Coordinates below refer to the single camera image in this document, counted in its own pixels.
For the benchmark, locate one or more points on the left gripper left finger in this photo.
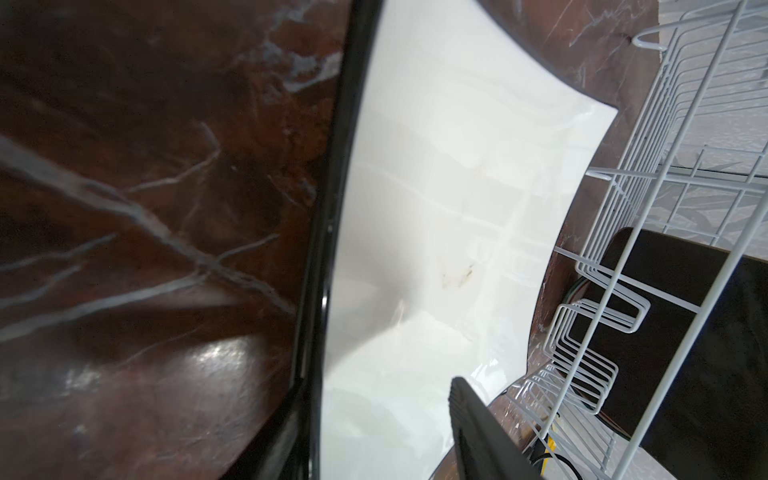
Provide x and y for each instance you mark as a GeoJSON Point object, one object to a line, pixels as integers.
{"type": "Point", "coordinates": [287, 446]}

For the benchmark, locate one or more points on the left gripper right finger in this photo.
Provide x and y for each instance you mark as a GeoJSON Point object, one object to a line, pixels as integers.
{"type": "Point", "coordinates": [483, 449]}

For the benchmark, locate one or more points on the black square plate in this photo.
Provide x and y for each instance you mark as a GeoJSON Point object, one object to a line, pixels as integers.
{"type": "Point", "coordinates": [713, 422]}

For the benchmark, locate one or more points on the white wire dish rack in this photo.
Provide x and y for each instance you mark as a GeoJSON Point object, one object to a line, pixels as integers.
{"type": "Point", "coordinates": [694, 169]}

